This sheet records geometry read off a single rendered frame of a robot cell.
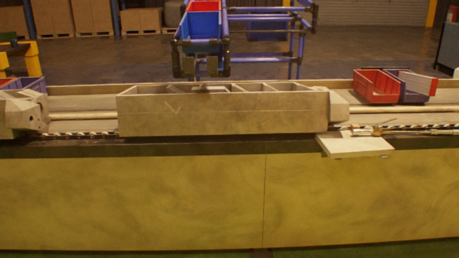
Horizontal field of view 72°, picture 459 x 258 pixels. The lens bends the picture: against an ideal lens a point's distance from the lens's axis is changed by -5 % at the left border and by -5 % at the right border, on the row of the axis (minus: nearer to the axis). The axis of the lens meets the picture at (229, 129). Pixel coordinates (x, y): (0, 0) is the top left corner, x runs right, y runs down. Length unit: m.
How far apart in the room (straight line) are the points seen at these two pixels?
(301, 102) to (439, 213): 1.10
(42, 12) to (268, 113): 10.53
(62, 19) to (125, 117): 9.92
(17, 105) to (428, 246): 2.41
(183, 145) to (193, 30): 0.57
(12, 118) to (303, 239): 1.62
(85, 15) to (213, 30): 9.57
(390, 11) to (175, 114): 12.00
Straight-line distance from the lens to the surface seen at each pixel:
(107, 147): 1.67
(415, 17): 13.66
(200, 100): 1.52
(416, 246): 2.37
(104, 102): 2.32
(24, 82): 2.71
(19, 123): 1.77
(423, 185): 2.03
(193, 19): 1.68
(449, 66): 6.67
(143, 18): 10.61
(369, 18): 12.86
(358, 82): 2.39
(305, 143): 1.63
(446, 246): 2.46
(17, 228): 2.21
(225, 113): 1.53
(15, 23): 12.16
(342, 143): 1.57
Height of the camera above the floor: 1.48
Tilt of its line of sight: 25 degrees down
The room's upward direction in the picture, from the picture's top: 1 degrees counter-clockwise
